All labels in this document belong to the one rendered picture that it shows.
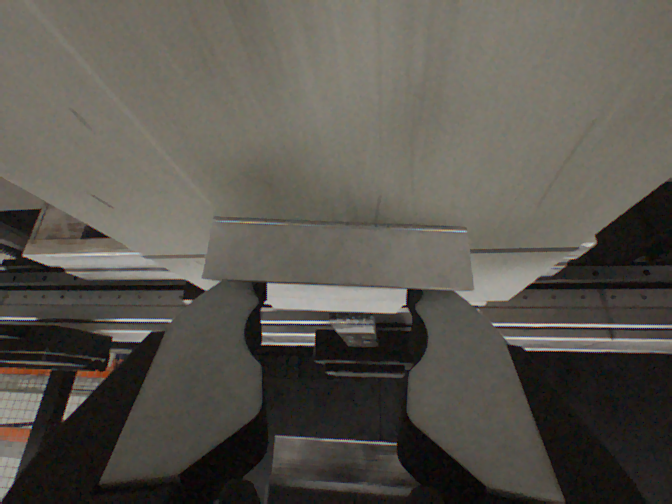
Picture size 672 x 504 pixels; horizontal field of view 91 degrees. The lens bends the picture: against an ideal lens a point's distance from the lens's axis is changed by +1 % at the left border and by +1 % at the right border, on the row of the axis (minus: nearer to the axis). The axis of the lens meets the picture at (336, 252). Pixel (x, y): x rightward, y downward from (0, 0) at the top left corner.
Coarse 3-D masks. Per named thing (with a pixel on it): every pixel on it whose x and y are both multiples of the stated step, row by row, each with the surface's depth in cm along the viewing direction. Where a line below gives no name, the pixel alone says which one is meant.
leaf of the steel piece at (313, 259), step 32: (224, 224) 11; (256, 224) 11; (288, 224) 11; (320, 224) 11; (352, 224) 11; (384, 224) 11; (224, 256) 11; (256, 256) 11; (288, 256) 11; (320, 256) 11; (352, 256) 11; (384, 256) 11; (416, 256) 11; (448, 256) 11; (288, 288) 18; (320, 288) 18; (352, 288) 18; (384, 288) 18; (416, 288) 10; (448, 288) 10
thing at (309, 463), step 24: (288, 456) 20; (312, 456) 20; (336, 456) 19; (360, 456) 19; (384, 456) 19; (288, 480) 19; (312, 480) 19; (336, 480) 19; (360, 480) 19; (384, 480) 19; (408, 480) 19
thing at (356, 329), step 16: (336, 320) 26; (352, 320) 26; (368, 320) 26; (320, 336) 41; (336, 336) 40; (352, 336) 32; (368, 336) 32; (384, 336) 39; (400, 336) 39; (320, 352) 40; (336, 352) 40; (352, 352) 39; (368, 352) 39; (384, 352) 39; (400, 352) 39; (336, 368) 40; (352, 368) 40; (368, 368) 39; (384, 368) 39; (400, 368) 39
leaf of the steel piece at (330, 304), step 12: (276, 300) 21; (288, 300) 21; (300, 300) 21; (312, 300) 21; (324, 300) 21; (336, 300) 20; (348, 300) 20; (360, 300) 20; (372, 300) 20; (384, 312) 23
